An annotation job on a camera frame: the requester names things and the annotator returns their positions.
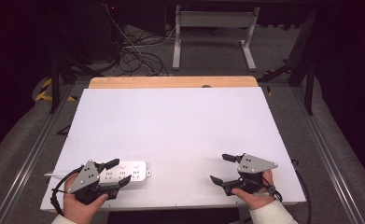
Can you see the white power strip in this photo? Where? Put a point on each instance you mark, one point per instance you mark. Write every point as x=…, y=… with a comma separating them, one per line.
x=138, y=172

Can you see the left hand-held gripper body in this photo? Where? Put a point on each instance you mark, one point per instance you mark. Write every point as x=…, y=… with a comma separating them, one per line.
x=83, y=179

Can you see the white metal desk frame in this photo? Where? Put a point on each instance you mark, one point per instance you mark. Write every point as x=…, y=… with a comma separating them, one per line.
x=214, y=19

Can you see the black metal stand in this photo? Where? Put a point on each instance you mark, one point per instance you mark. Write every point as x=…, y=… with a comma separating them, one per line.
x=55, y=84
x=309, y=84

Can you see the black computer tower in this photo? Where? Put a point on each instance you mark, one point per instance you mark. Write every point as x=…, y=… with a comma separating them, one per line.
x=104, y=28

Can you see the white table cover board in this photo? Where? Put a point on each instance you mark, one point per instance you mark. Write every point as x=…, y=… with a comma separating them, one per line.
x=177, y=130

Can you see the yellow black hazard tape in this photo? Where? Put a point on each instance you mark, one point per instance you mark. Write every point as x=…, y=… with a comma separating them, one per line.
x=44, y=91

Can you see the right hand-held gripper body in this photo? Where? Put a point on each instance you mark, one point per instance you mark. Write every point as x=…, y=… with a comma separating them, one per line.
x=253, y=165

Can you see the aluminium floor rail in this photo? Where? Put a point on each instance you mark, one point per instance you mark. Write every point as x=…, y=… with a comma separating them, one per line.
x=30, y=158
x=326, y=155

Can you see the person's left hand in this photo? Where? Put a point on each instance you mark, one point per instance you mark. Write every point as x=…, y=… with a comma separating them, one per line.
x=77, y=210

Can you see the person's right hand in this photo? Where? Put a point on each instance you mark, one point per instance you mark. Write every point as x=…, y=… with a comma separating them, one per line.
x=258, y=199

